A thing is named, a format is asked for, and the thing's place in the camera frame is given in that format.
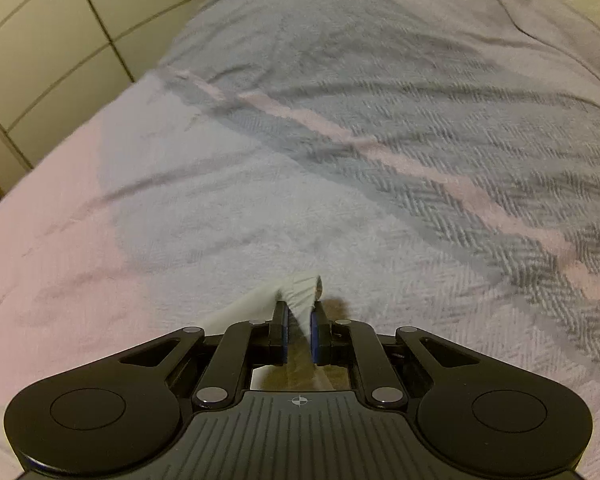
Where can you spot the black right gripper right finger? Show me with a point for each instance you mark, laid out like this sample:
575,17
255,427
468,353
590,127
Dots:
326,344

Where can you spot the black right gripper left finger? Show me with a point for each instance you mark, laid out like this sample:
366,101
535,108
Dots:
278,334

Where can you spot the pale green garment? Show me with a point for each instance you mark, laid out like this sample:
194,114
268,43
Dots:
299,291

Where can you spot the pink grey herringbone bedspread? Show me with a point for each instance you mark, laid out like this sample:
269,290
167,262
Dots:
437,162

